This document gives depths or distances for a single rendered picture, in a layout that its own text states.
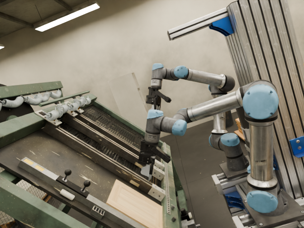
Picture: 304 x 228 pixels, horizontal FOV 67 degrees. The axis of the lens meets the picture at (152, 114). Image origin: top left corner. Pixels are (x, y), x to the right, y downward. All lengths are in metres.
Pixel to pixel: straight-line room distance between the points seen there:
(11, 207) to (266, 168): 1.12
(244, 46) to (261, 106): 0.43
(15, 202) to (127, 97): 4.32
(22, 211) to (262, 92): 1.14
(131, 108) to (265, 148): 4.55
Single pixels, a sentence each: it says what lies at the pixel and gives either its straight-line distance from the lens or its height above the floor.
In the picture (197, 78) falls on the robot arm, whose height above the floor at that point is 1.72.
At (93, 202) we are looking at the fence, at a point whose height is 1.29.
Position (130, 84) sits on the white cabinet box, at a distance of 5.30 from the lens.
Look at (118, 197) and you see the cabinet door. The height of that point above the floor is 1.16.
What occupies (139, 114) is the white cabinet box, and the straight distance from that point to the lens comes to 5.36.
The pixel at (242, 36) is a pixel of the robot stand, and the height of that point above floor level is 1.86.
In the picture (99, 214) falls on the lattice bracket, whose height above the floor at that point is 1.23.
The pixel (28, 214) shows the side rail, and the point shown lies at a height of 1.45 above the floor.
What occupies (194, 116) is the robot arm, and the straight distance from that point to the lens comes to 1.14.
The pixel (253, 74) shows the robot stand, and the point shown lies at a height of 1.67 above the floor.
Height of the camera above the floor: 1.85
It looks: 9 degrees down
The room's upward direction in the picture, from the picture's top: 21 degrees counter-clockwise
